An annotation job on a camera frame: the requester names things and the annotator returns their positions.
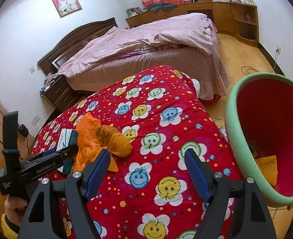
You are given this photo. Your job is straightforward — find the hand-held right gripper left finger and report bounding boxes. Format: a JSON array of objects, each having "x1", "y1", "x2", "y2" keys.
[{"x1": 18, "y1": 149, "x2": 111, "y2": 239}]

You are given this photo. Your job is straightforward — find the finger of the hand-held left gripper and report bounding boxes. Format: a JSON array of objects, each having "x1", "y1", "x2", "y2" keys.
[{"x1": 59, "y1": 143, "x2": 80, "y2": 160}]

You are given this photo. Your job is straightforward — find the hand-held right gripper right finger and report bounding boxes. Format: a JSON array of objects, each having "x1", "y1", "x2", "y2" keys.
[{"x1": 184, "y1": 148, "x2": 277, "y2": 239}]

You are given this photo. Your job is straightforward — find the white teal carton box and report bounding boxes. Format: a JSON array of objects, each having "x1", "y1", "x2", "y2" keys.
[{"x1": 56, "y1": 129, "x2": 79, "y2": 174}]

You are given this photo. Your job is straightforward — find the yellow foam net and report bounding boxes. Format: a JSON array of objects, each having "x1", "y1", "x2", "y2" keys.
[{"x1": 255, "y1": 155, "x2": 278, "y2": 187}]

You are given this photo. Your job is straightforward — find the green bin with red inside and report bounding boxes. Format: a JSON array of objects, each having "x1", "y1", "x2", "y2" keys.
[{"x1": 225, "y1": 73, "x2": 293, "y2": 208}]

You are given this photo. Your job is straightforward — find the person's left hand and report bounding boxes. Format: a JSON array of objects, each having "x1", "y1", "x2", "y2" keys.
[{"x1": 4, "y1": 195, "x2": 29, "y2": 227}]

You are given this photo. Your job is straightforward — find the orange plastic bag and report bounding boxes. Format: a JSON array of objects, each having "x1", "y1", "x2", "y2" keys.
[{"x1": 73, "y1": 112, "x2": 132, "y2": 173}]

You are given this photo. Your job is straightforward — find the black power adapter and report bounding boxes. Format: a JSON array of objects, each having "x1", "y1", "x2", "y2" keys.
[{"x1": 18, "y1": 124, "x2": 30, "y2": 136}]

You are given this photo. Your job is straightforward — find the dark wooden nightstand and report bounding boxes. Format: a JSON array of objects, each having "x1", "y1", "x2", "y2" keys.
[{"x1": 40, "y1": 76, "x2": 79, "y2": 114}]

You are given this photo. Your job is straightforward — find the red smiley flower blanket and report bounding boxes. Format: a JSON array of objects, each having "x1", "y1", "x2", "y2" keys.
[{"x1": 31, "y1": 65, "x2": 244, "y2": 239}]

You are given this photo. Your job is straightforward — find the purple crumpled cloth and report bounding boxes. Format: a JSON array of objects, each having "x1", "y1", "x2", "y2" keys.
[{"x1": 43, "y1": 72, "x2": 61, "y2": 87}]

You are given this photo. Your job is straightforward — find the white cloth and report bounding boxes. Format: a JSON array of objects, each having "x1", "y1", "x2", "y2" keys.
[{"x1": 192, "y1": 78, "x2": 202, "y2": 96}]

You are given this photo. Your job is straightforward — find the white framed board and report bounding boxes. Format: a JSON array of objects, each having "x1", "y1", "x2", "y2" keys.
[{"x1": 51, "y1": 54, "x2": 70, "y2": 68}]

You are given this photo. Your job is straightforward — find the brown wooden bed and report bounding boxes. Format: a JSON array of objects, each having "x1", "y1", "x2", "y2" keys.
[{"x1": 37, "y1": 12, "x2": 230, "y2": 105}]

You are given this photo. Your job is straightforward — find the pink checked quilt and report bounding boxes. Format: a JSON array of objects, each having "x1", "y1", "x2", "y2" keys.
[{"x1": 57, "y1": 12, "x2": 219, "y2": 77}]

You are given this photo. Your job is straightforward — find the wooden desk cabinet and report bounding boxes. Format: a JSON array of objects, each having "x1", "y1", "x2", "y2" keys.
[{"x1": 125, "y1": 0, "x2": 259, "y2": 48}]

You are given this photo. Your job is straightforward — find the grey clothes pile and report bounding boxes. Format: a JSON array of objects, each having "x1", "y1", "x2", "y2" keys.
[{"x1": 149, "y1": 2, "x2": 178, "y2": 13}]

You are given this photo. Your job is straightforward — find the floor cable loop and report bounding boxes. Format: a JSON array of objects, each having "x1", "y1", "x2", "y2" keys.
[{"x1": 240, "y1": 65, "x2": 262, "y2": 77}]

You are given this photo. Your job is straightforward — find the framed wall photo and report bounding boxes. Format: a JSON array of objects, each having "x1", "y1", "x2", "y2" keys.
[{"x1": 50, "y1": 0, "x2": 82, "y2": 18}]

